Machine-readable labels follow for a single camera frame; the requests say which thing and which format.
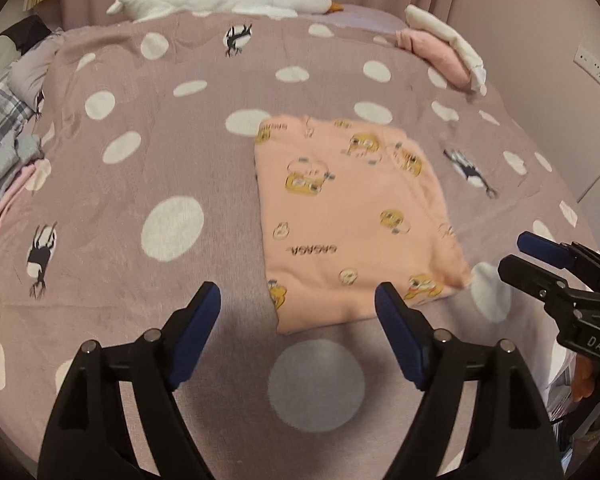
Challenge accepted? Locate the pink cartoon print shirt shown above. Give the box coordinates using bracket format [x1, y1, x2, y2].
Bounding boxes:
[254, 115, 470, 334]

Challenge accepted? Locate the person's right hand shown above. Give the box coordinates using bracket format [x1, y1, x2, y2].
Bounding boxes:
[571, 354, 600, 402]

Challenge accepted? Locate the folded pink garment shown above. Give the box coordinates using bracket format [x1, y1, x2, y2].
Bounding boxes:
[396, 27, 471, 89]

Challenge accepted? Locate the pink garment in pile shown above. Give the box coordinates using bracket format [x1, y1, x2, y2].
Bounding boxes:
[0, 158, 52, 229]

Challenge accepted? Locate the folded white garment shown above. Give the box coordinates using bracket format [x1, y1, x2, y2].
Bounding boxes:
[404, 4, 486, 93]

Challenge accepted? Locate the grey garment pile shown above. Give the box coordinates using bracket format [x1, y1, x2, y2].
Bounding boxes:
[0, 128, 42, 183]

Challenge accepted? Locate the white wall power strip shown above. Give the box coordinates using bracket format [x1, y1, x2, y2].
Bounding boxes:
[573, 46, 600, 85]

